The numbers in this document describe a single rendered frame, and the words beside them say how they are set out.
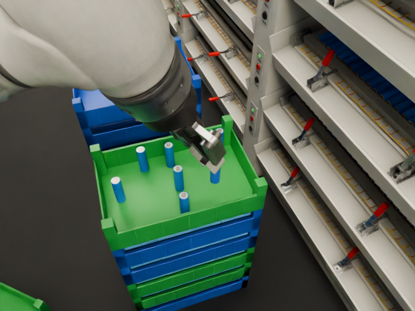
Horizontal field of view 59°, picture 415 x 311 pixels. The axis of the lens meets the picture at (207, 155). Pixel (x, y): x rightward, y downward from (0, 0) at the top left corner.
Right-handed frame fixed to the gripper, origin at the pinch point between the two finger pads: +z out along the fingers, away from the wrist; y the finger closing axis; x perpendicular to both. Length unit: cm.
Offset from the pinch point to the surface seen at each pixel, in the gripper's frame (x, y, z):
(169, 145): -1.2, -13.5, 10.6
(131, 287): -30.1, -6.9, 24.2
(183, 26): 49, -77, 62
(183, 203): -8.7, -2.3, 9.0
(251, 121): 24, -19, 48
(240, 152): 7.1, -3.1, 17.5
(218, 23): 48, -52, 47
